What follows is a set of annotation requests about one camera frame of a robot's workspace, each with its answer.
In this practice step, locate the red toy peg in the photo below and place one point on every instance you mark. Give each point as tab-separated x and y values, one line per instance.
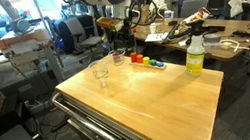
133	57

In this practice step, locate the orange toy peg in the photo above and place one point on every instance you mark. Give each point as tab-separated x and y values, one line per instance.
139	59

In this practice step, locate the snack chips bag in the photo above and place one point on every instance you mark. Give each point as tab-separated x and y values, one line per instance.
196	15

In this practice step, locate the yellow toy peg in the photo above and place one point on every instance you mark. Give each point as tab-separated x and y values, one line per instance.
146	60

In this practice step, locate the white paper cup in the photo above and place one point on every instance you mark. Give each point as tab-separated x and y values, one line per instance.
153	28

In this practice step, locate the white plastic container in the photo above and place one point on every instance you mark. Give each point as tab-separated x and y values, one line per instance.
168	15

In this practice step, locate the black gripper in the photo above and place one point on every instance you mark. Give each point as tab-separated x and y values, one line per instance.
125	24

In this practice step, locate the white yellow spray bottle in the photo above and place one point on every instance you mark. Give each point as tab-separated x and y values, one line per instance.
195	58

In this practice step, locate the long black rail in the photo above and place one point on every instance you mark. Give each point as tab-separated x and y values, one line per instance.
170	33

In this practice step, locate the grey office chair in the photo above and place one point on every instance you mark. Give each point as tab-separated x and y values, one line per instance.
80	33

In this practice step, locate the blue toy peg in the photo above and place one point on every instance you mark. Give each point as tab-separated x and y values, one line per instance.
160	63

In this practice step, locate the black handheld tool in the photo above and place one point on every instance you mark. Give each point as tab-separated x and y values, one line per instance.
243	34

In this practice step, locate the white paper sheets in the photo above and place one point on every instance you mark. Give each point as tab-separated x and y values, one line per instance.
156	37

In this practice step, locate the green toy peg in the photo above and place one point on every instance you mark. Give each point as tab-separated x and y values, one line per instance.
153	62

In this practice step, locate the grey tape roll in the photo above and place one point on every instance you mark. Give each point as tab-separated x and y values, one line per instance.
211	38

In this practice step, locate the clear plastic cup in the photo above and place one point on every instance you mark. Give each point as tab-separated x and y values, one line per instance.
117	60
99	68
102	82

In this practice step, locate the wooden top tool cart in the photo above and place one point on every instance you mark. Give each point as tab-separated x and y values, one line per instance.
151	106

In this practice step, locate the red toy radish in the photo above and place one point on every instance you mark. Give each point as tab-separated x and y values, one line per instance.
116	57

